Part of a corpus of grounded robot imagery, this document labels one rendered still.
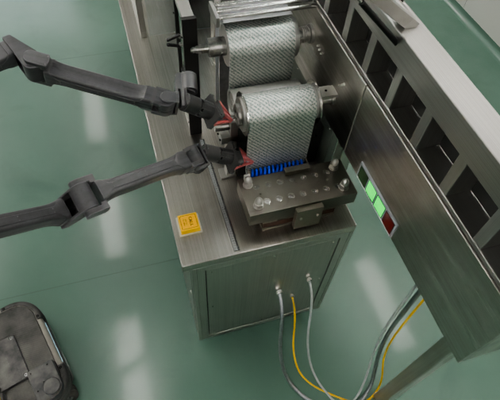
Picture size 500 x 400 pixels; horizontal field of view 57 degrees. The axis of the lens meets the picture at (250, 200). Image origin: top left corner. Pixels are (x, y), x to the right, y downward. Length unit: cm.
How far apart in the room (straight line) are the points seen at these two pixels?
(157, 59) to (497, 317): 180
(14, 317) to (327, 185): 155
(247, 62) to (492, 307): 106
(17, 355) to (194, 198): 108
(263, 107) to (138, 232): 147
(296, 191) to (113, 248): 139
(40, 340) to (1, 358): 16
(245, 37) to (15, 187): 197
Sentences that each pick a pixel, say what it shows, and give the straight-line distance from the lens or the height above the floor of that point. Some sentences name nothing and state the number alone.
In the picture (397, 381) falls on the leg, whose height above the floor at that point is 34.
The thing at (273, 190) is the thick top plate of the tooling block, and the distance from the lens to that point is 163.
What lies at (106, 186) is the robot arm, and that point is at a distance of 133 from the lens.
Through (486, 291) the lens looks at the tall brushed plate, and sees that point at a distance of 118.
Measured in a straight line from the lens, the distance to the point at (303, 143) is 167.
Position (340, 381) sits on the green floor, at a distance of 247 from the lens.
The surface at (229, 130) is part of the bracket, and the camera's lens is 162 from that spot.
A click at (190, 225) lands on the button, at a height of 92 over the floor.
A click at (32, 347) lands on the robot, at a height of 24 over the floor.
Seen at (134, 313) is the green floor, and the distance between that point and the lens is 255.
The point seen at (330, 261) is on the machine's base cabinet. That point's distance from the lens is 197.
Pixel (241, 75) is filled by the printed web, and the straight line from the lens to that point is 168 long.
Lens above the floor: 234
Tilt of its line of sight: 55 degrees down
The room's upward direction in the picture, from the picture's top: 5 degrees clockwise
